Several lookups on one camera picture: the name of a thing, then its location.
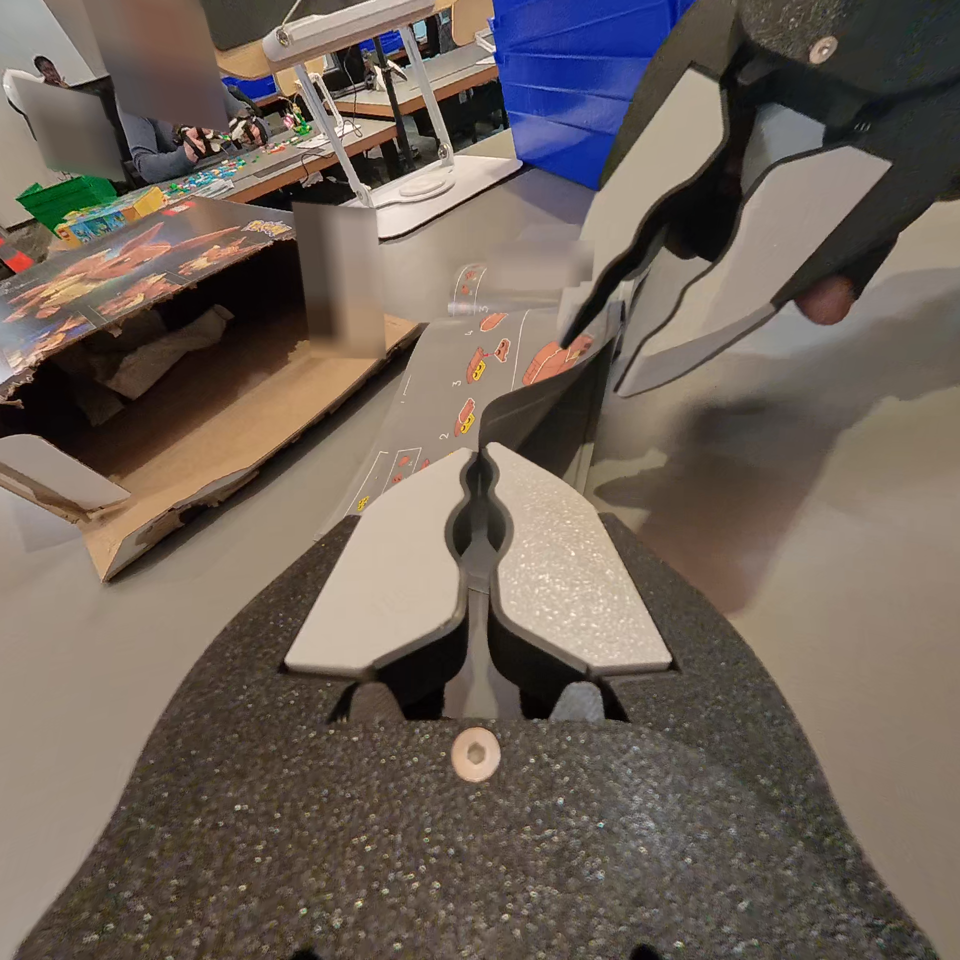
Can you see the person's right hand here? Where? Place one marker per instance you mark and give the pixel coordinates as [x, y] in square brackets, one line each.
[825, 303]

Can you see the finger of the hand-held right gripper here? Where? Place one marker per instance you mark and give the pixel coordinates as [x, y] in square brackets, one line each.
[660, 165]
[780, 240]

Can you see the green plastic crate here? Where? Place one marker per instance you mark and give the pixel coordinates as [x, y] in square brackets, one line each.
[68, 198]

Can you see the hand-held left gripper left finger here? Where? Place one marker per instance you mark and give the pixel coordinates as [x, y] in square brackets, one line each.
[383, 585]

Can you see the grey desk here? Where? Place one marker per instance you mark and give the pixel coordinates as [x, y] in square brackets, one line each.
[840, 525]

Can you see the colourful printed toy box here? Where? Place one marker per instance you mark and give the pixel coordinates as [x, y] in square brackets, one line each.
[135, 270]

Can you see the wooden table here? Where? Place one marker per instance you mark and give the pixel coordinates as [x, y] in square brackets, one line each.
[315, 158]

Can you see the white metal stand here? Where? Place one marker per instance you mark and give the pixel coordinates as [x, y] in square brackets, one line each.
[338, 23]

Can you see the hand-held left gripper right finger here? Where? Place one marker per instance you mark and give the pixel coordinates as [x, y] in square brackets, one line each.
[578, 585]

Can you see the grey instruction booklet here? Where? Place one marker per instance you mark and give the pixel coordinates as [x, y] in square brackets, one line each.
[450, 375]

